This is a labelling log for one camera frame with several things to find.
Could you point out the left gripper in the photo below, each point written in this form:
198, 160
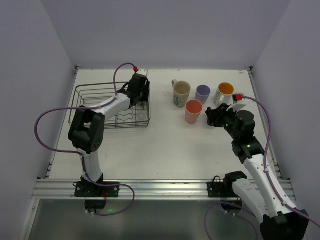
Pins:
143, 92

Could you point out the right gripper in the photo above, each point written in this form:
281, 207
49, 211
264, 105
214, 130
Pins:
217, 115

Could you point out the pink plastic cup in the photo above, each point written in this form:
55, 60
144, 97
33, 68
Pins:
193, 109

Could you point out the white patterned mug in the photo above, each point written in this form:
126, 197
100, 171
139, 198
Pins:
223, 94

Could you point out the lilac plastic cup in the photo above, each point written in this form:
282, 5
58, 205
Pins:
202, 93

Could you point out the small clear glass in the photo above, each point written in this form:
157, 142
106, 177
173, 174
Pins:
141, 117

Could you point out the cream floral mug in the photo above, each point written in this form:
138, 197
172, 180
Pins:
181, 92

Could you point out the brown ceramic cup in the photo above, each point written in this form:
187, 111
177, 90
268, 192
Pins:
142, 105

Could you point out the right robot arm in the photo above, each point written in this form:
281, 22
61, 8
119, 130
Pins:
277, 215

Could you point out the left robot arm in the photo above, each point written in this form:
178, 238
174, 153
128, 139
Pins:
88, 125

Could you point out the right controller box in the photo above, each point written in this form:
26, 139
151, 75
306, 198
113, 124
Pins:
232, 207

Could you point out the controller box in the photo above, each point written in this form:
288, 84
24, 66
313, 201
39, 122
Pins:
94, 205
232, 207

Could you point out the left controller box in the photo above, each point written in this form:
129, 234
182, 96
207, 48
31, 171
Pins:
94, 205

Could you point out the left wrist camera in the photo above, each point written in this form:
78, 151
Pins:
140, 71

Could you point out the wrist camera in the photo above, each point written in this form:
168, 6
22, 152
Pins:
140, 71
237, 100

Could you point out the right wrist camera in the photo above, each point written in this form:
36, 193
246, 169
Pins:
237, 100

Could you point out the black wire dish rack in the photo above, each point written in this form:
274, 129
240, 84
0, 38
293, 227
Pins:
89, 95

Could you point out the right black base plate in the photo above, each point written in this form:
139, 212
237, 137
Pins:
218, 188

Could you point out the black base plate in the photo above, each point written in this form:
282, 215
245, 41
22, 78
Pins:
85, 189
218, 188

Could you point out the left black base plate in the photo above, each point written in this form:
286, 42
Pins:
85, 189

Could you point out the aluminium mounting rail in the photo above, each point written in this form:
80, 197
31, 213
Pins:
64, 189

